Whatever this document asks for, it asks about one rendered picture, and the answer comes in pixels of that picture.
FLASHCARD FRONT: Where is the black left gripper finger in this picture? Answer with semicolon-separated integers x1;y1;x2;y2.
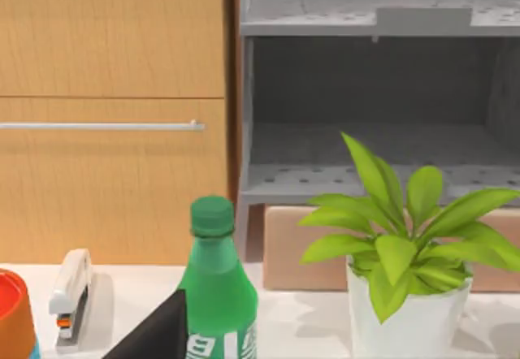
102;288;188;359

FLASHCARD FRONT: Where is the green bottle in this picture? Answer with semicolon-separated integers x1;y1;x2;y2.
176;196;259;359

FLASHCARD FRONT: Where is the white stapler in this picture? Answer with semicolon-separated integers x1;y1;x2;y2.
48;248;93;353

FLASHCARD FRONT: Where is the orange and blue cup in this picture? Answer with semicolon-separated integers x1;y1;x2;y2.
0;269;41;359

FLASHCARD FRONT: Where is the salmon-coloured shallow box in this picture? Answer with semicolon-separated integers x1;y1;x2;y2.
262;205;520;293

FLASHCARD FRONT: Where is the wooden cupboard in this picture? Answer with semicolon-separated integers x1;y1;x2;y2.
0;0;266;266

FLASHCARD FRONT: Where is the green plant in white pot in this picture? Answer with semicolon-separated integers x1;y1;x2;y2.
297;131;520;359

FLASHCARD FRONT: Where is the plain wooden drawer front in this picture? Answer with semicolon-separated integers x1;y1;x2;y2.
0;0;226;99

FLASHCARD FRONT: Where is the grey pierced shelf unit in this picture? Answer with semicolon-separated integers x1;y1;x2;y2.
238;0;520;263

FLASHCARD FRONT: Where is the long metal handle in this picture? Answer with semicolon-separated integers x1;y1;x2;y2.
0;119;206;132

